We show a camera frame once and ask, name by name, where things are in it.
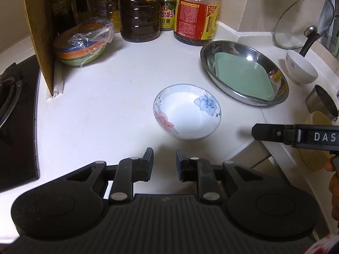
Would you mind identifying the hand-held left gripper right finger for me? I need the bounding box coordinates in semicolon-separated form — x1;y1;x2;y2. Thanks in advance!
176;148;268;204

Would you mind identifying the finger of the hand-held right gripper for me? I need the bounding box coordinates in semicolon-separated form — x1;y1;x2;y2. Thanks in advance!
251;123;297;146

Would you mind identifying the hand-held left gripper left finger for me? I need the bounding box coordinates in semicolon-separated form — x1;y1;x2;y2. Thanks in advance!
66;147;154;205

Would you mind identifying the beige bowl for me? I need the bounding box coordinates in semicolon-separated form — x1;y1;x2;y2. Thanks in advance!
299;112;336;171

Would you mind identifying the stainless steel bowl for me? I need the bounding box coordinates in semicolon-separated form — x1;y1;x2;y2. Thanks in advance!
306;85;339;124

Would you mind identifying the floral white bowl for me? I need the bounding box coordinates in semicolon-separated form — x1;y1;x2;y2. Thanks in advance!
153;84;222;141

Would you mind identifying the green square plate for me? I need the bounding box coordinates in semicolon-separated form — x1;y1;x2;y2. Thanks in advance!
214;52;275;101

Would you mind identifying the plain white bowl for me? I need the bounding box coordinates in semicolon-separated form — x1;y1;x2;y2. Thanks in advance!
285;50;319;85

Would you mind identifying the stainless steel plate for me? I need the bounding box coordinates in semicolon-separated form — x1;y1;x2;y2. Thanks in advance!
200;40;289;107

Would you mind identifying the stack of colourful wrapped bowls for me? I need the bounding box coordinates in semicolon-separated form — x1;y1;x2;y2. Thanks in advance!
53;18;115;68

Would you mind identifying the person's right hand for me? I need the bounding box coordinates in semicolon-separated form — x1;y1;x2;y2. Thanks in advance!
324;160;339;233

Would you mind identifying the red patterned clothing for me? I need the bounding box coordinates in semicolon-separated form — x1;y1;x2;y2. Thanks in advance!
313;233;339;254

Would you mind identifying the glass pot lid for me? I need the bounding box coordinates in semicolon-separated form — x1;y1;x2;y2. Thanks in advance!
273;0;335;58

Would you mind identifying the black gas stove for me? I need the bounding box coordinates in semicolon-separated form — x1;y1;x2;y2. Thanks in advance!
0;55;41;192

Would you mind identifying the red label oil bottle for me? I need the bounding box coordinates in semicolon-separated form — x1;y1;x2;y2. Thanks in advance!
173;0;221;46

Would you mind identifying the dark oil bottle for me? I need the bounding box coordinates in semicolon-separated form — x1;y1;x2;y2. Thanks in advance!
120;0;161;43

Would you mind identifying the green label sauce jar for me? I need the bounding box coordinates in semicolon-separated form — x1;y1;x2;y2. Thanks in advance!
159;0;178;31

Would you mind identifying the yellow oil bottle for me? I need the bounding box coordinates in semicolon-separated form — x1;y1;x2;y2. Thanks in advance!
102;0;122;33

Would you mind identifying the brown cardboard sheet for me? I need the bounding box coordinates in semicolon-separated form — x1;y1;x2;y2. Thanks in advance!
21;0;65;96

